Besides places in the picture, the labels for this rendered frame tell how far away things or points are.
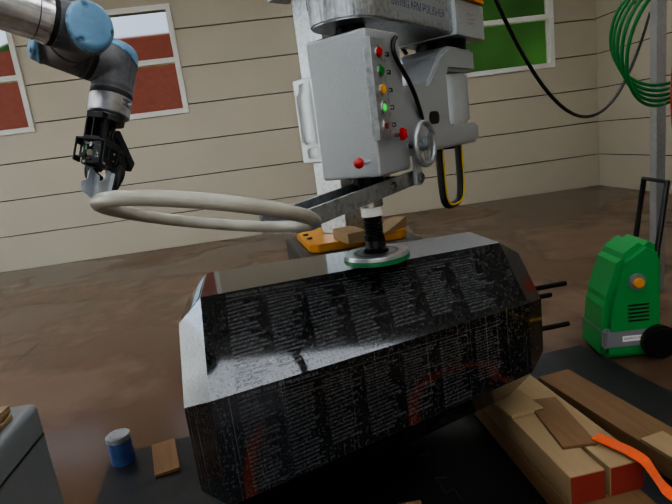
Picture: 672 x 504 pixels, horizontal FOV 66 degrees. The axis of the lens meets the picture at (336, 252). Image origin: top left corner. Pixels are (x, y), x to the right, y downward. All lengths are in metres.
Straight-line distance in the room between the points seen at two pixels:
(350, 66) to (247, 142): 6.24
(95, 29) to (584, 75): 8.40
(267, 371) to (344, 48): 0.96
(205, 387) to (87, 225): 6.91
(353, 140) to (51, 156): 7.04
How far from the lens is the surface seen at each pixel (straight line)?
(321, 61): 1.64
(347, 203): 1.47
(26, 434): 1.11
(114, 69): 1.30
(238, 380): 1.55
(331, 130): 1.62
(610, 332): 2.93
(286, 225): 1.30
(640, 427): 2.29
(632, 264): 2.86
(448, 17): 2.11
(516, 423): 2.02
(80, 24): 1.13
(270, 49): 7.87
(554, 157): 8.87
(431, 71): 1.97
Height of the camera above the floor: 1.26
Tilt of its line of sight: 12 degrees down
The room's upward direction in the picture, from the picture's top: 8 degrees counter-clockwise
